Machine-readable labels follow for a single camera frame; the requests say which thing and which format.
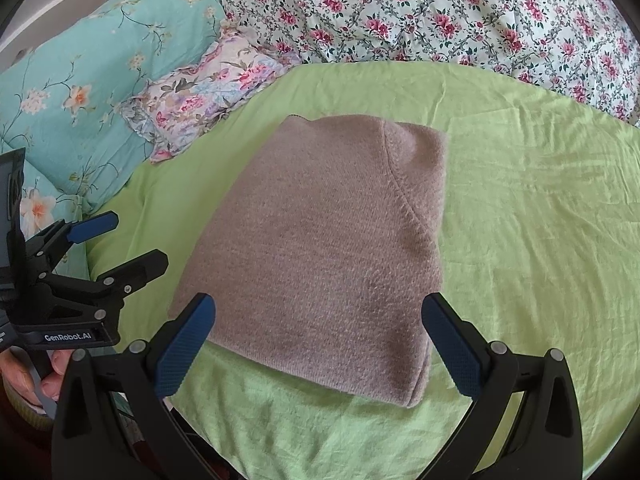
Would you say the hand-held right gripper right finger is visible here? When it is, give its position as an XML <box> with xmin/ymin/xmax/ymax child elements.
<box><xmin>421</xmin><ymin>290</ymin><xmax>583</xmax><ymax>480</ymax></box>

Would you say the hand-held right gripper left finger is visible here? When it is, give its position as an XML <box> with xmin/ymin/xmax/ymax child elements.
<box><xmin>50</xmin><ymin>292</ymin><xmax>218</xmax><ymax>480</ymax></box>

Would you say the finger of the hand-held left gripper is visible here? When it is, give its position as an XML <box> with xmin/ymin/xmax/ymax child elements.
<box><xmin>42</xmin><ymin>248</ymin><xmax>170</xmax><ymax>319</ymax></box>
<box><xmin>24</xmin><ymin>211</ymin><xmax>120</xmax><ymax>272</ymax></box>

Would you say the beige knit sweater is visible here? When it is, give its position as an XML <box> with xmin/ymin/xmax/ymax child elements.
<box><xmin>167</xmin><ymin>114</ymin><xmax>448</xmax><ymax>408</ymax></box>

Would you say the person's left hand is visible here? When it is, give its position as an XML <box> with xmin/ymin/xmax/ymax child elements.
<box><xmin>0</xmin><ymin>348</ymin><xmax>72</xmax><ymax>409</ymax></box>

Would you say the light green bed sheet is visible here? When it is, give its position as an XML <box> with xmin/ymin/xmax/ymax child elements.
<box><xmin>85</xmin><ymin>62</ymin><xmax>640</xmax><ymax>480</ymax></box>

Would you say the teal floral quilt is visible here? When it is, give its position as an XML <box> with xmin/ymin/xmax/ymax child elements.
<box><xmin>0</xmin><ymin>0</ymin><xmax>236</xmax><ymax>281</ymax></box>

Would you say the pastel floral ruffled pillow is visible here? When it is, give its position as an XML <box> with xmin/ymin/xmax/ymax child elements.
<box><xmin>120</xmin><ymin>27</ymin><xmax>301</xmax><ymax>163</ymax></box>

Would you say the white quilt with pink flowers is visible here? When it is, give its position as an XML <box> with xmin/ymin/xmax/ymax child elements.
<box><xmin>220</xmin><ymin>0</ymin><xmax>640</xmax><ymax>126</ymax></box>

